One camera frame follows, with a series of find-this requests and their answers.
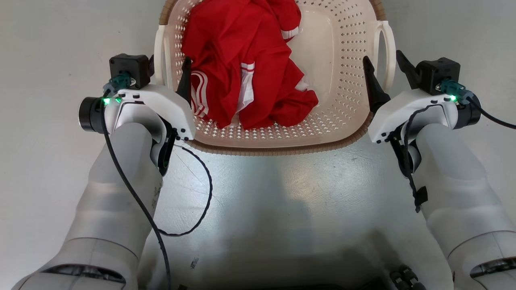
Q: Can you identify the thick black right camera cable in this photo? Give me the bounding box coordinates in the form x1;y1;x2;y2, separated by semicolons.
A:
464;95;516;130

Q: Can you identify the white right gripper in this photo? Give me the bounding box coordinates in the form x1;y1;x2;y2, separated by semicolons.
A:
362;50;459;144

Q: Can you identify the red garment with white stripes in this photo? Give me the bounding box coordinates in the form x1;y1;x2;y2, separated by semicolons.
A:
181;0;319;130

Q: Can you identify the beige perforated plastic laundry basket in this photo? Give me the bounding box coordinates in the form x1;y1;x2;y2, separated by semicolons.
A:
154;0;396;156

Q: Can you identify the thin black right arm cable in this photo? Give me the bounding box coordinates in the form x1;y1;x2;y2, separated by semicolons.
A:
399;104;444;213

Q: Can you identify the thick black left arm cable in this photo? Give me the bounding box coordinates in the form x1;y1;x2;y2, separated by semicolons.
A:
99;91;173;290

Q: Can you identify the thin black looped cable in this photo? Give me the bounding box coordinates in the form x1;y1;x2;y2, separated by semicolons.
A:
159;143;213;237

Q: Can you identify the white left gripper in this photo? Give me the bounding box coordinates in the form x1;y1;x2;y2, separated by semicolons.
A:
104;54;196;142

